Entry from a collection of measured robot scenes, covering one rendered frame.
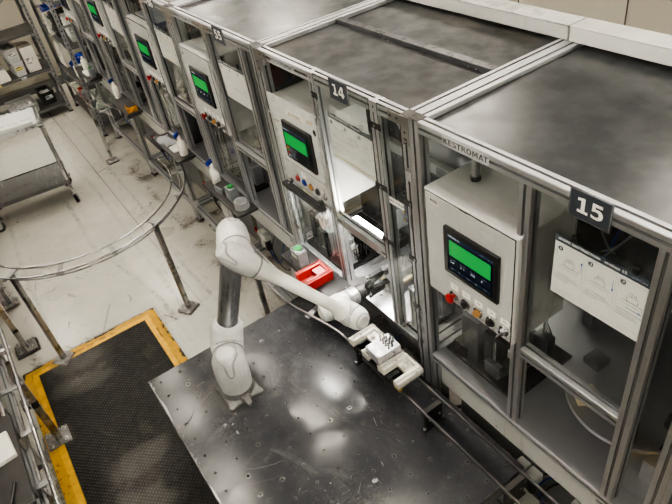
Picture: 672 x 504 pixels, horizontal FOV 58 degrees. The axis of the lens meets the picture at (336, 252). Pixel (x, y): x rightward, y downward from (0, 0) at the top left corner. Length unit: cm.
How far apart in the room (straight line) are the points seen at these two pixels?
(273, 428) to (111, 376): 180
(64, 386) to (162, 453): 100
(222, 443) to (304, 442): 38
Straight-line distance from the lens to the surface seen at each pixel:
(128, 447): 395
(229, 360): 281
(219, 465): 282
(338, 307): 262
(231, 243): 250
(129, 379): 430
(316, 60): 265
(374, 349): 271
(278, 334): 322
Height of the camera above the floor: 294
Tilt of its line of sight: 38 degrees down
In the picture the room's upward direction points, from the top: 11 degrees counter-clockwise
